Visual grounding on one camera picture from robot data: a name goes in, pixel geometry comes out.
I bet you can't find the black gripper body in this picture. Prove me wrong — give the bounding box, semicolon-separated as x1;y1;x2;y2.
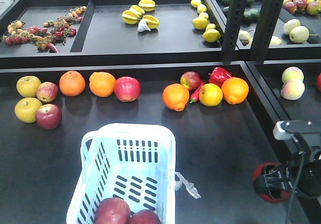
254;120;321;199

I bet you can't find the dark red apple front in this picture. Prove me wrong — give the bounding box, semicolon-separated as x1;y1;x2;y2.
128;209;161;224

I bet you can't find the dark red apple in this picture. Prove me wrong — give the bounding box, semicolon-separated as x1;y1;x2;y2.
35;104;62;130
128;209;161;224
180;71;201;91

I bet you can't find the light blue plastic basket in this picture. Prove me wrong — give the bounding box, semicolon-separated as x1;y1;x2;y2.
66;123;176;223

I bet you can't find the pale peach front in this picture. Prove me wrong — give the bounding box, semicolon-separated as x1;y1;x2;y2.
280;78;305;100

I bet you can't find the pale peach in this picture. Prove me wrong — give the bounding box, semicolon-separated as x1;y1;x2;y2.
280;78;305;100
281;67;304;83

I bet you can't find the pale peach rear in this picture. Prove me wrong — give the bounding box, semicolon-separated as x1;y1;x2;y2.
281;67;304;83

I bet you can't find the orange fruit right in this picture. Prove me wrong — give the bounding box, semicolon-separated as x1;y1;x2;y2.
221;77;249;104

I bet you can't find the orange fruit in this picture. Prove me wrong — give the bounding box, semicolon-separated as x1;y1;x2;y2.
59;70;86;96
221;77;249;104
89;72;116;97
163;83;190;111

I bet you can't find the clear plastic strip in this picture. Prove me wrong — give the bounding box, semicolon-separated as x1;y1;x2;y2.
175;172;202;199

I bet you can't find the yellow apple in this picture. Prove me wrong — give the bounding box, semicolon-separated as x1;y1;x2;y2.
199;83;223;107
15;97;42;124
16;75;41;97

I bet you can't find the red bell pepper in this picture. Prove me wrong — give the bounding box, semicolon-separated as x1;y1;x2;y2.
208;67;232;87

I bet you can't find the red chili pepper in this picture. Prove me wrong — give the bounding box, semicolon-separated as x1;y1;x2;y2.
189;80;205;103

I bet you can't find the black upper fruit tray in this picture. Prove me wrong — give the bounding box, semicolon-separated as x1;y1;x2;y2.
211;0;320;62

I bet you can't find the orange fruit left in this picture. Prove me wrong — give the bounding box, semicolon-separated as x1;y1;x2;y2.
163;83;190;111

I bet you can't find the black left upper tray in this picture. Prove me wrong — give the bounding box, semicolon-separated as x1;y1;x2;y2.
1;0;224;69

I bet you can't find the bright red apple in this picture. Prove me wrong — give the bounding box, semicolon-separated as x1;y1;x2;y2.
114;76;140;102

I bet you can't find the white garlic bulb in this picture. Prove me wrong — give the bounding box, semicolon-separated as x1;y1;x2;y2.
137;20;151;33

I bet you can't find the dark red apple left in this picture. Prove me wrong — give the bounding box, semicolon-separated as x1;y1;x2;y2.
35;104;62;130

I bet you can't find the pink red small apple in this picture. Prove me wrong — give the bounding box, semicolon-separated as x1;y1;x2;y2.
36;82;58;103

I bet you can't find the yellow apple front left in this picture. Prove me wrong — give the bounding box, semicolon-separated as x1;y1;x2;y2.
15;97;42;124

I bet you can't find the yellow apple far left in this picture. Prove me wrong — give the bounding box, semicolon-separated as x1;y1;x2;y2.
16;75;41;97

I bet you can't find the black shelf upright post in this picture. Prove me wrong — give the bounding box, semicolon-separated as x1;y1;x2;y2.
222;0;283;63

